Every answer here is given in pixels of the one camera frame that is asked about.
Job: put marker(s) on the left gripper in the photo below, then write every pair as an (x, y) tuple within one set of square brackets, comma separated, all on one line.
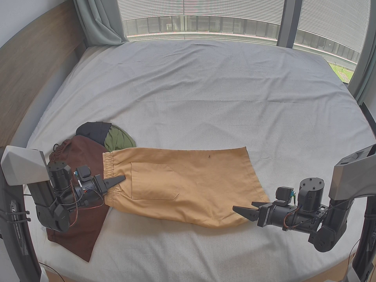
[(94, 189)]

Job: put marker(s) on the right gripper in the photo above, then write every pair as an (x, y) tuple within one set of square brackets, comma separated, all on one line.
[(279, 217)]

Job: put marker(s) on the tan trousers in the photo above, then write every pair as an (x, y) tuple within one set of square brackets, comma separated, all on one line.
[(191, 186)]

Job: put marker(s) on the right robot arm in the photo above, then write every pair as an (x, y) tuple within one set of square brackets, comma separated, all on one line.
[(352, 181)]

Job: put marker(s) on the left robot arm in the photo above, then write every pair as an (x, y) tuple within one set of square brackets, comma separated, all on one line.
[(58, 175)]

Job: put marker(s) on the bed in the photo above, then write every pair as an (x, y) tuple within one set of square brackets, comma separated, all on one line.
[(205, 84)]

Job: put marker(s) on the green garment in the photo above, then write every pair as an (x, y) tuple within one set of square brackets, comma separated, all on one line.
[(120, 139)]

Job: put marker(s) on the black garment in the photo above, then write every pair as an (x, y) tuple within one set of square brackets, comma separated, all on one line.
[(91, 132)]

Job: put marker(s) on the brown shorts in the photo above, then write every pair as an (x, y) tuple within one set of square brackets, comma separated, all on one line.
[(85, 233)]

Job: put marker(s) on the grey-green curtain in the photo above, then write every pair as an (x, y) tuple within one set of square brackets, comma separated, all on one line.
[(370, 69), (94, 16)]

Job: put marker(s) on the window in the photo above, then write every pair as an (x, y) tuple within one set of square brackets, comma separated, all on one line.
[(205, 4)]

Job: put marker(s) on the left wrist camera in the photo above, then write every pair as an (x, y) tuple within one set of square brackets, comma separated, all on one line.
[(83, 173)]

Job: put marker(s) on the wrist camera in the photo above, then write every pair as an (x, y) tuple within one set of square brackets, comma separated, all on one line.
[(285, 195), (83, 173)]

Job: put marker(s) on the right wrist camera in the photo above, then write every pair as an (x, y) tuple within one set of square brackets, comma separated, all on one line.
[(285, 195)]

